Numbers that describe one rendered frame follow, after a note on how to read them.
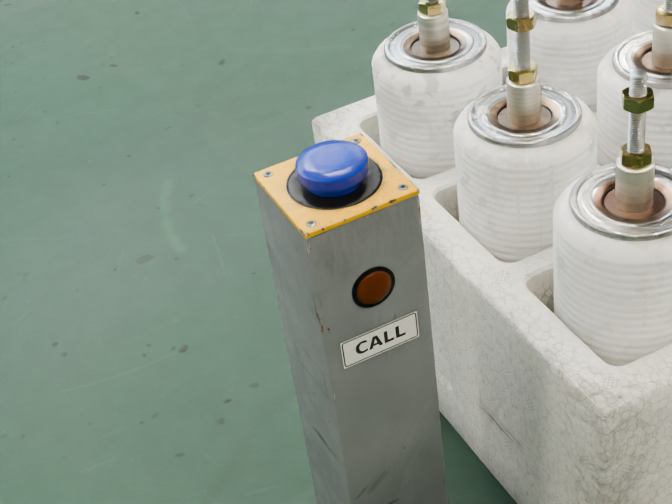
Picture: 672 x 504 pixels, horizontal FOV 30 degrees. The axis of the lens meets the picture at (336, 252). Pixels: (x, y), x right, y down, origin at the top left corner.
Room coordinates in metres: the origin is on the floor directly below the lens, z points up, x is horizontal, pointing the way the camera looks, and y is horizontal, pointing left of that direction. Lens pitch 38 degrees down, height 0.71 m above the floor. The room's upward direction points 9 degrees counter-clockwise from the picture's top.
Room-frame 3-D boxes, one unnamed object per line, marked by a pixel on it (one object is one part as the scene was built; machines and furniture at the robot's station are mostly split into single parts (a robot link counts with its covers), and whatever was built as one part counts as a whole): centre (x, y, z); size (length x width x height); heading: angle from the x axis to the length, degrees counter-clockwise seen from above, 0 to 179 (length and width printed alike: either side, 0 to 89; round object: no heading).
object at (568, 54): (0.86, -0.20, 0.16); 0.10 x 0.10 x 0.18
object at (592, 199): (0.59, -0.18, 0.25); 0.08 x 0.08 x 0.01
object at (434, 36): (0.81, -0.09, 0.26); 0.02 x 0.02 x 0.03
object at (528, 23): (0.70, -0.14, 0.32); 0.02 x 0.02 x 0.01; 34
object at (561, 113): (0.70, -0.14, 0.25); 0.08 x 0.08 x 0.01
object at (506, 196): (0.70, -0.14, 0.16); 0.10 x 0.10 x 0.18
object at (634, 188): (0.59, -0.18, 0.26); 0.02 x 0.02 x 0.03
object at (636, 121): (0.59, -0.18, 0.30); 0.01 x 0.01 x 0.08
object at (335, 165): (0.57, 0.00, 0.32); 0.04 x 0.04 x 0.02
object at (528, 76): (0.70, -0.14, 0.29); 0.02 x 0.02 x 0.01; 34
